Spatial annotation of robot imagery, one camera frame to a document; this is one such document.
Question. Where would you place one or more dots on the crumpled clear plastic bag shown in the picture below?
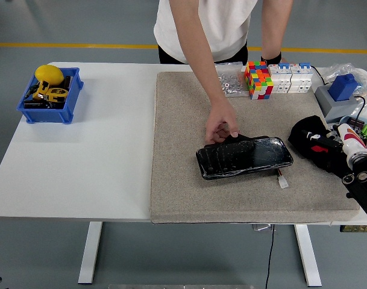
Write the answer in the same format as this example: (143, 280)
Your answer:
(365, 79)

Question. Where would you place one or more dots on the person's right forearm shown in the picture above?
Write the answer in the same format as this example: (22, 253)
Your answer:
(202, 66)

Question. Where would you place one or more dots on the black wrist watch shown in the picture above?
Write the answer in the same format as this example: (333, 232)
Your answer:
(270, 59)

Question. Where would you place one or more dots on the yellow tape measure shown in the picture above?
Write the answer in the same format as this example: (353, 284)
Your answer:
(56, 94)

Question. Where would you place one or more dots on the black panel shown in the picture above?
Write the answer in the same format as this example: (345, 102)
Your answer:
(243, 159)

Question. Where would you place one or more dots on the blue plastic bin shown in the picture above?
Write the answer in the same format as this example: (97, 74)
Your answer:
(49, 115)

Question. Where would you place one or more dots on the white table leg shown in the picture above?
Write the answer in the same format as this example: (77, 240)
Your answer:
(91, 256)
(306, 256)

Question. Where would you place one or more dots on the multicoloured cube puzzle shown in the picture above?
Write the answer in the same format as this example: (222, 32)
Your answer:
(258, 81)

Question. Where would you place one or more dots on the metal bracket under table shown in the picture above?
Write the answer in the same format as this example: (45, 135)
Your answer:
(263, 227)

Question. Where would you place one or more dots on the light blue plastic bowl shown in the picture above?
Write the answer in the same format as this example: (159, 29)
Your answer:
(340, 120)

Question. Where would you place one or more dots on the person's left forearm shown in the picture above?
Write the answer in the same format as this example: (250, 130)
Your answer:
(272, 36)

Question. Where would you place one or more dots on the black rag with red tag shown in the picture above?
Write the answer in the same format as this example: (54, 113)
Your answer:
(303, 125)

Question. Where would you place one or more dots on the white circuit breaker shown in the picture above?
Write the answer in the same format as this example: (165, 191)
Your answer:
(301, 79)
(280, 80)

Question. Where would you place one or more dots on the blue plastic block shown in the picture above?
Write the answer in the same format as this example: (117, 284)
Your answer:
(342, 88)

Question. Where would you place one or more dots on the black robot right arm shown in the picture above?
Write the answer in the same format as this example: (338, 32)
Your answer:
(364, 180)

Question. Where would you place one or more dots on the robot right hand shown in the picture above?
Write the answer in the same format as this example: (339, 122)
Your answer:
(350, 140)

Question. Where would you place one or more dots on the person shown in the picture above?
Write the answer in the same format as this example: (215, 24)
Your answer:
(213, 27)

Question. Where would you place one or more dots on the person's right hand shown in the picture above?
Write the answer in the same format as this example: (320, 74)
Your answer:
(220, 114)

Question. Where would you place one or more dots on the grey plastic base block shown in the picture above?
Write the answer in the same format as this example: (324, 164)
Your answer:
(337, 108)

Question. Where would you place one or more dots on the yellow lemon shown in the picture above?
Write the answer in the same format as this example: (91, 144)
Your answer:
(49, 74)

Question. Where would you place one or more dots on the table height control panel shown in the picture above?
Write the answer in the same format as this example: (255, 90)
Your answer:
(358, 228)

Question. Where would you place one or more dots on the clear bag of metal nuts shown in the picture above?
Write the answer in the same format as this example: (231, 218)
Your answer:
(235, 85)

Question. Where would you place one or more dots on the person's left hand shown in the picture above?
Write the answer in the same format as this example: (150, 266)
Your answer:
(285, 60)

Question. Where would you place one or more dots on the grey-brown felt mat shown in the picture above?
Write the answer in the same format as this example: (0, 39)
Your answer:
(186, 150)

